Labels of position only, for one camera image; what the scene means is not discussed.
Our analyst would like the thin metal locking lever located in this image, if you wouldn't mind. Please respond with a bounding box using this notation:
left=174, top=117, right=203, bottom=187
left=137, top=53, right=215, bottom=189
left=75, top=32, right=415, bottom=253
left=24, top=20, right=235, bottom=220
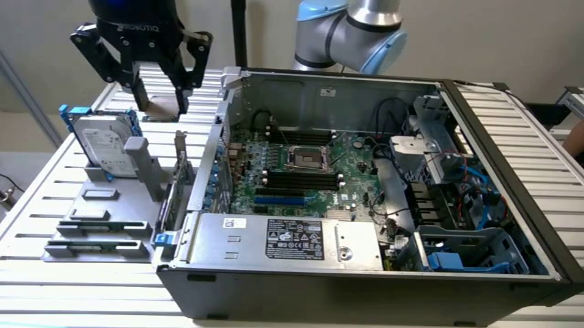
left=326, top=149, right=350, bottom=166

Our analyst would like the black open PC case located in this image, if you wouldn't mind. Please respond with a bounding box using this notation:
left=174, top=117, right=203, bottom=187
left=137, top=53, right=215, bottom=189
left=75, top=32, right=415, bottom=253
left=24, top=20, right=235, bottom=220
left=153, top=66, right=573, bottom=320

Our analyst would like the grey support bar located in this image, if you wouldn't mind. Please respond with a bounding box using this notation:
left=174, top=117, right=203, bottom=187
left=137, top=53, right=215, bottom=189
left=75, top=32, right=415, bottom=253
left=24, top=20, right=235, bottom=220
left=373, top=158, right=417, bottom=234

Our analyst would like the black box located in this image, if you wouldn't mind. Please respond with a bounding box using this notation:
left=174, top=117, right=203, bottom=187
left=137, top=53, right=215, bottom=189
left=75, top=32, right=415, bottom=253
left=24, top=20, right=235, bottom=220
left=522, top=101, right=568, bottom=128

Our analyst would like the black looped wire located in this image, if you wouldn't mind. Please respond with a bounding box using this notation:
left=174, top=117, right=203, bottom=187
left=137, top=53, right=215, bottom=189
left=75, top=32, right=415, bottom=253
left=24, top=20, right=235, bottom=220
left=375, top=96, right=413, bottom=138

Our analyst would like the blue grey disk bay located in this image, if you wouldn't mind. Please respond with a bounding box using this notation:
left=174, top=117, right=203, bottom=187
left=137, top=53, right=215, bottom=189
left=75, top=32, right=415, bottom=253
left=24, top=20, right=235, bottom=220
left=395, top=223, right=530, bottom=275

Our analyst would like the black short wire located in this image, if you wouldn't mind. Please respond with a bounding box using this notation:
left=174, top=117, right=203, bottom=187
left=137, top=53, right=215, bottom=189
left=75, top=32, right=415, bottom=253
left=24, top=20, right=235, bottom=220
left=251, top=108, right=275, bottom=131

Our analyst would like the green graphics card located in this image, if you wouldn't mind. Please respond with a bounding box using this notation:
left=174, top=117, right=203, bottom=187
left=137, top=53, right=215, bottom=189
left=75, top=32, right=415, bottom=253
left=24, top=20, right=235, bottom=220
left=156, top=129, right=198, bottom=234

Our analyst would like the grey parts rack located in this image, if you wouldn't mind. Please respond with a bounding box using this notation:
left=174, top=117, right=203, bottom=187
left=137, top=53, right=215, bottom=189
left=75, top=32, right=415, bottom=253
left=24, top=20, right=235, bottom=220
left=41, top=114, right=198, bottom=264

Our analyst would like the thin black cable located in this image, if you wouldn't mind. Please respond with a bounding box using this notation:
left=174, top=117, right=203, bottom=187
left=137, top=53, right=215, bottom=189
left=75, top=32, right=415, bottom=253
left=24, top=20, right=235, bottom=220
left=0, top=172, right=27, bottom=206

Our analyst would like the blue data wire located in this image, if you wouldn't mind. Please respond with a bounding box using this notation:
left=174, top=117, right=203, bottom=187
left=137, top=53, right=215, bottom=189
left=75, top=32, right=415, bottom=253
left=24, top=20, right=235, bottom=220
left=458, top=163, right=508, bottom=234

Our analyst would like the silver CPU socket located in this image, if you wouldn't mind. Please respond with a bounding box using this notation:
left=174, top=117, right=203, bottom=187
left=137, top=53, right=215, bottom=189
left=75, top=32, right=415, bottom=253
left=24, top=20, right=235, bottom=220
left=280, top=144, right=333, bottom=172

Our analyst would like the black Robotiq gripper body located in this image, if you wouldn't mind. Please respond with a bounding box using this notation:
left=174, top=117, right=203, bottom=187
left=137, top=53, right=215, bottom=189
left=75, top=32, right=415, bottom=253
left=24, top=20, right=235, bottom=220
left=88, top=0, right=187, bottom=74

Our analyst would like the blue expansion slot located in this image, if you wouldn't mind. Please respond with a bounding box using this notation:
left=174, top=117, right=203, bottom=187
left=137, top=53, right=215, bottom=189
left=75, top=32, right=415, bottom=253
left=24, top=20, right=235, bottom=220
left=254, top=195, right=306, bottom=206

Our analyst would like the aluminium frame profile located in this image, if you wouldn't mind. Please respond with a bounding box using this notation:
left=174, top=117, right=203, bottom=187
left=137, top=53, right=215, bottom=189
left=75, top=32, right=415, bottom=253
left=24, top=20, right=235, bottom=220
left=548, top=85, right=584, bottom=138

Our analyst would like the silver hard disk blue carrier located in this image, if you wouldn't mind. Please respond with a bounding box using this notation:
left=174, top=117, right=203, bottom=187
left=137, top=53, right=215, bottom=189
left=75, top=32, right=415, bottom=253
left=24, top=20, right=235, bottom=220
left=57, top=105, right=143, bottom=182

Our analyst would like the black vertical pole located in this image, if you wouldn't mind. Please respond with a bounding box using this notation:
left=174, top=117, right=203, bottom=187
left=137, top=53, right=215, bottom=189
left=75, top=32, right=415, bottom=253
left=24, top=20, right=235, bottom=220
left=228, top=0, right=250, bottom=68

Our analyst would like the red thin wire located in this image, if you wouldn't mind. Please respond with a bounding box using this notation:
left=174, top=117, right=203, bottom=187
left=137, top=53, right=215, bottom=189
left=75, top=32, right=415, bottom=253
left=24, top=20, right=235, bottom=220
left=425, top=151, right=472, bottom=186

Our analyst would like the green motherboard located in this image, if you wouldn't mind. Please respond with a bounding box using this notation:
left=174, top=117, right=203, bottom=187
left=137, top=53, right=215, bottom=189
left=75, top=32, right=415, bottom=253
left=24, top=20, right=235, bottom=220
left=222, top=128, right=414, bottom=242

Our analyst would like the silver drive cage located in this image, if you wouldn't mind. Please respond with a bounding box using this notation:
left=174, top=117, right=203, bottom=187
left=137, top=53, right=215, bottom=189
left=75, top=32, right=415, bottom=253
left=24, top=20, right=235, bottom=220
left=389, top=94, right=468, bottom=186

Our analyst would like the black cable on table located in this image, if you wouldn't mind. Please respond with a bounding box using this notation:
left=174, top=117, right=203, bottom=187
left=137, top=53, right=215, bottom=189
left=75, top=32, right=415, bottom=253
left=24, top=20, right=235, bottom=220
left=453, top=78, right=549, bottom=131

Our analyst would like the silver power supply unit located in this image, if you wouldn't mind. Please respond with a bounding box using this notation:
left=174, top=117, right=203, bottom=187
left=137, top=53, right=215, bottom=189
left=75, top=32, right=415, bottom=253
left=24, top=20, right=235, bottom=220
left=186, top=213, right=385, bottom=273

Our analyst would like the silver chipset heat sink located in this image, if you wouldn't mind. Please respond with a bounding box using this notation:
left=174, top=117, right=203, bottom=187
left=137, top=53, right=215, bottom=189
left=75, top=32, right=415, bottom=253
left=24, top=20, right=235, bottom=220
left=325, top=209, right=358, bottom=222

